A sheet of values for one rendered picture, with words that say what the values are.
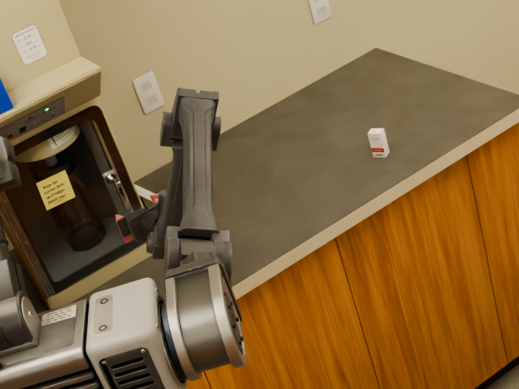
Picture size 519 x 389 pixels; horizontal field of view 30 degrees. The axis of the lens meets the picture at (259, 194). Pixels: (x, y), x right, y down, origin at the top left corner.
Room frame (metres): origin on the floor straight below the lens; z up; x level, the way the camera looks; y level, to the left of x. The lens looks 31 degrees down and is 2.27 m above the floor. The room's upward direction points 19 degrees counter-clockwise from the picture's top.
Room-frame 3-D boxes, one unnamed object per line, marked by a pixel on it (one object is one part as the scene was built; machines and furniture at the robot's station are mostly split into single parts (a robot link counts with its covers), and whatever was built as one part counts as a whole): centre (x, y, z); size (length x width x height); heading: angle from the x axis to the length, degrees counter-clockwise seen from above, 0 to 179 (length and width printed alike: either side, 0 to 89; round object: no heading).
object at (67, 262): (2.07, 0.43, 1.19); 0.30 x 0.01 x 0.40; 112
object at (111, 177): (2.09, 0.32, 1.17); 0.05 x 0.03 x 0.10; 22
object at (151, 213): (1.93, 0.25, 1.15); 0.10 x 0.07 x 0.07; 113
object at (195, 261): (1.19, 0.12, 1.45); 0.09 x 0.08 x 0.12; 87
